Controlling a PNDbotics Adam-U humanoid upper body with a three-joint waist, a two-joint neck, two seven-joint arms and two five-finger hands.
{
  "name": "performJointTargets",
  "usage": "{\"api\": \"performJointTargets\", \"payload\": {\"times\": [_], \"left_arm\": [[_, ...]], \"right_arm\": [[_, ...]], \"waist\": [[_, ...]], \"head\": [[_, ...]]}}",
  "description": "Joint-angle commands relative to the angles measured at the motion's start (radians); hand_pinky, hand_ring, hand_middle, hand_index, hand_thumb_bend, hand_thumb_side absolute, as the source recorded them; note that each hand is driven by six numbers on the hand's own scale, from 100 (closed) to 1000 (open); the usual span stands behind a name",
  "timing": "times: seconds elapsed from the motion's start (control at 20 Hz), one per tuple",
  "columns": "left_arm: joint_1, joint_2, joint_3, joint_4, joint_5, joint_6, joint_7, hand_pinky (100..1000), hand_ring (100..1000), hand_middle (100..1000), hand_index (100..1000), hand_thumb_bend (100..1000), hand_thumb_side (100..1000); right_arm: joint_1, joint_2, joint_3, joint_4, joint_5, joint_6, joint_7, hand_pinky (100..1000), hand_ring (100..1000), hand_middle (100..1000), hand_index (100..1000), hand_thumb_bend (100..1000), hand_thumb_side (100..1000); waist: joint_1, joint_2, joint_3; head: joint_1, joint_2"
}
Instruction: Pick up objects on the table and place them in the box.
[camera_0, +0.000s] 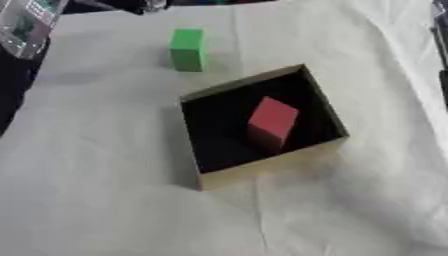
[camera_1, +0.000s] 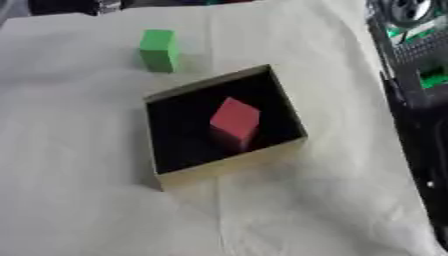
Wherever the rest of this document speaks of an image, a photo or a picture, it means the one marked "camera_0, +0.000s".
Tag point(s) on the tan cardboard box black inside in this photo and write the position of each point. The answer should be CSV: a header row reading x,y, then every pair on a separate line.
x,y
268,170

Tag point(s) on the red rectangular block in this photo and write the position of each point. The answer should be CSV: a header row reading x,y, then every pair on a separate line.
x,y
273,120

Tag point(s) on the green rectangular block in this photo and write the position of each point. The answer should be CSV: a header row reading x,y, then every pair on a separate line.
x,y
188,50

